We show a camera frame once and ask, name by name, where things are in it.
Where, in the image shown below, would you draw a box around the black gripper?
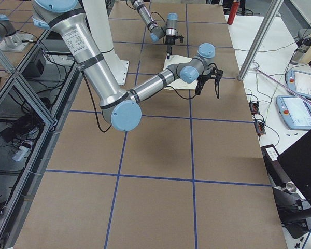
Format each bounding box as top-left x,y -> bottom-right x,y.
165,35 -> 177,59
195,68 -> 220,98

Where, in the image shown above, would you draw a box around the white long-sleeve cat shirt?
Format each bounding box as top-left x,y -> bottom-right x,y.
163,55 -> 197,90

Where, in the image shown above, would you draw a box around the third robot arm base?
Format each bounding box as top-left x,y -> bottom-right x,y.
0,14 -> 34,52

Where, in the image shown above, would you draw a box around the upper orange connector board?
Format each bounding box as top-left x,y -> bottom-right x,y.
249,101 -> 260,115

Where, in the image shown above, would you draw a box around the orange connector board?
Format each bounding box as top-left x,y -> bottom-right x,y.
249,101 -> 260,115
254,120 -> 266,137

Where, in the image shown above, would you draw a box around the lower orange connector board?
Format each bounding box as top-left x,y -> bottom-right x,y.
254,120 -> 266,137

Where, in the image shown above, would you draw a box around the red cylinder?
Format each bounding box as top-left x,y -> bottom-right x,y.
227,0 -> 239,25

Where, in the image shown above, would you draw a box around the near blue teach pendant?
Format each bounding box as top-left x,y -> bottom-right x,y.
276,95 -> 311,130

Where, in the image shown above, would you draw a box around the blue teach pendant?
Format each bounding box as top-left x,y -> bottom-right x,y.
286,69 -> 311,100
276,95 -> 311,130

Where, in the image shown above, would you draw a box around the far blue teach pendant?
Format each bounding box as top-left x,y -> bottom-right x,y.
286,69 -> 311,100

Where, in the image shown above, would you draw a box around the grey water bottle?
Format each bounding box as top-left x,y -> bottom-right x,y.
290,37 -> 311,65

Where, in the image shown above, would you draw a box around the reacher grabber stick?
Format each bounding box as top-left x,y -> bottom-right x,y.
248,66 -> 311,106

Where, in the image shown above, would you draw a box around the black monitor on stand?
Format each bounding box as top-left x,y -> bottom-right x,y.
261,130 -> 311,239

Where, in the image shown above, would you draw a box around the black box under table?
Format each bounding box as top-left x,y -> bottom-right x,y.
22,50 -> 46,78

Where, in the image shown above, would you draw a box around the white power strip on floor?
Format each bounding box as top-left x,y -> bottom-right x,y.
11,146 -> 29,161

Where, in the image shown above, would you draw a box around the aluminium frame post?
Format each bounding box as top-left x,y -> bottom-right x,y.
238,0 -> 284,81

